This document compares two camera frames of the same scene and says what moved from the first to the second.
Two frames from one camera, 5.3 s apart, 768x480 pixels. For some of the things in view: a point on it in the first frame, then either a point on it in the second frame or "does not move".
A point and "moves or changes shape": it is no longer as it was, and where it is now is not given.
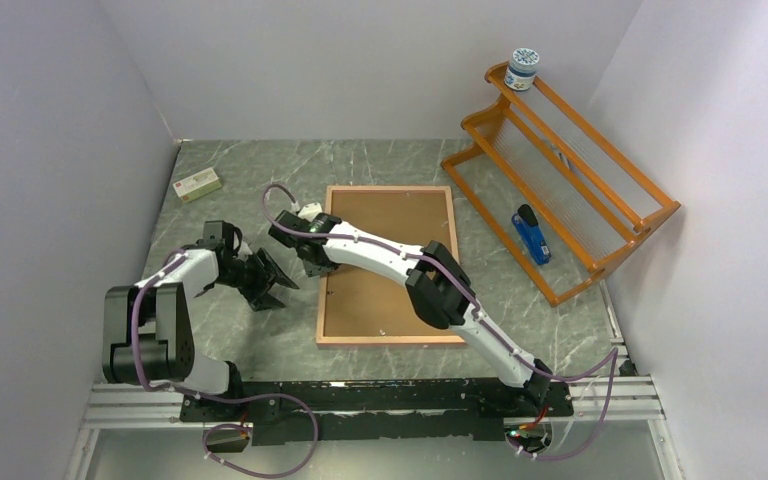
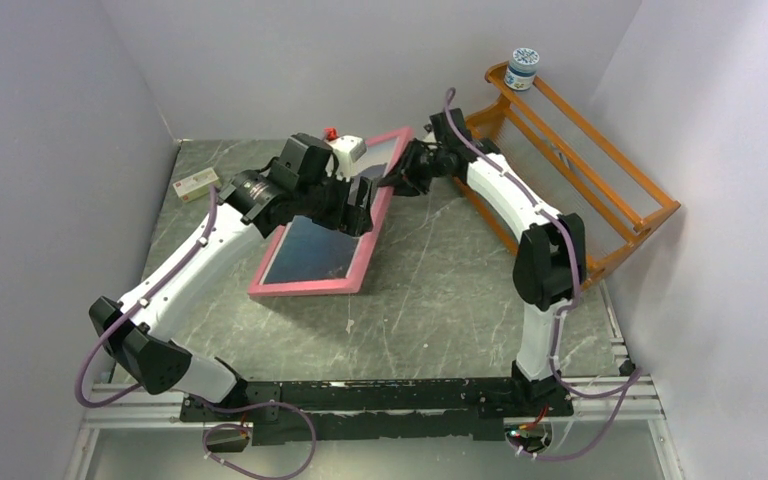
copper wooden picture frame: [361, 309] moves or changes shape
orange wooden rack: [567, 203] does not move
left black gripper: [267, 274] to [359, 213]
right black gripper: [319, 269] to [408, 182]
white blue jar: [521, 71] does not move
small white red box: [197, 185] does not move
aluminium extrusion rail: [162, 406] does not move
